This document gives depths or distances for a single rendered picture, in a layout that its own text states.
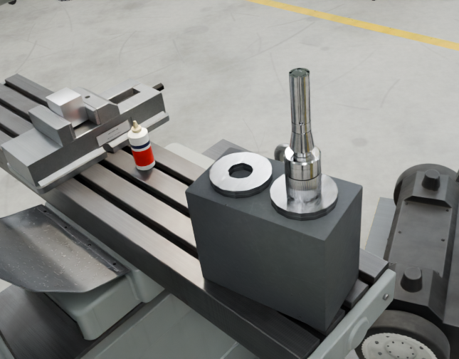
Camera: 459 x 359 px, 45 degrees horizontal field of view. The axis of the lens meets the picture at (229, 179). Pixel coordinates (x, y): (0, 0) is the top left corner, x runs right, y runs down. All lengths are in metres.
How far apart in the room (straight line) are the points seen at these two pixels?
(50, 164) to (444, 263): 0.90
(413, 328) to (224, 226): 0.58
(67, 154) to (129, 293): 0.31
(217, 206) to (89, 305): 0.41
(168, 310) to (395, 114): 2.00
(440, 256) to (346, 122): 1.60
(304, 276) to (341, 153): 1.93
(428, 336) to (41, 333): 0.78
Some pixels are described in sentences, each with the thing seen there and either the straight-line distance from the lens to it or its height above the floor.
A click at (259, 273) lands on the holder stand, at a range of 0.81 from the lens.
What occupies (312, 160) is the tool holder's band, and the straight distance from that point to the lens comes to 0.69.
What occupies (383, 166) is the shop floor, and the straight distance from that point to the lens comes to 2.60.
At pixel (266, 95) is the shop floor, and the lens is 3.15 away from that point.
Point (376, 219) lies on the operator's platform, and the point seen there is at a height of 0.40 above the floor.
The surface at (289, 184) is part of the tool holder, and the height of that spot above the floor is 1.13.
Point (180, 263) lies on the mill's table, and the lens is 0.94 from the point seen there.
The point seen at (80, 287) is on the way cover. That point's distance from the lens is 1.03.
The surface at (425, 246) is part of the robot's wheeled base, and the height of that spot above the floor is 0.59.
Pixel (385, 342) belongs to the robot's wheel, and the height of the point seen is 0.52.
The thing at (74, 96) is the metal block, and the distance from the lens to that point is 1.20.
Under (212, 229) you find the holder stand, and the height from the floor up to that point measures 1.03.
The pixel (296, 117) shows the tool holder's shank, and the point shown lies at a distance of 0.66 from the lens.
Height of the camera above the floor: 1.58
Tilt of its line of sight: 38 degrees down
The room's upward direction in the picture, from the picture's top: 8 degrees counter-clockwise
